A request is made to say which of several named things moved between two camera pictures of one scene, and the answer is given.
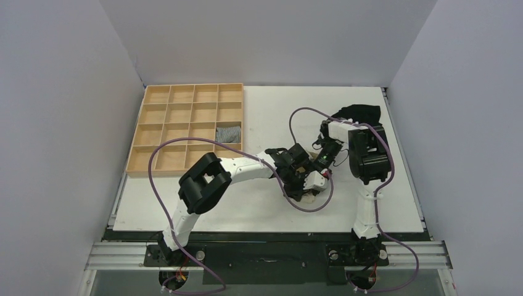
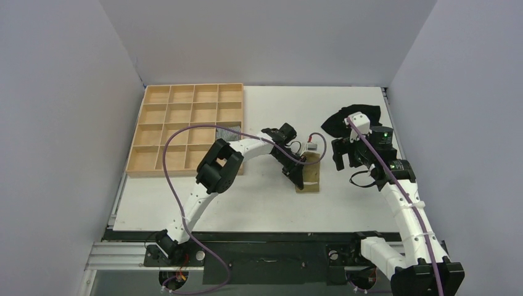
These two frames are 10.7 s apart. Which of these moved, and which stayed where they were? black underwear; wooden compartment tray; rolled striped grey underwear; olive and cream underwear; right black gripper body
Moved: olive and cream underwear; right black gripper body
Stayed: black underwear; rolled striped grey underwear; wooden compartment tray
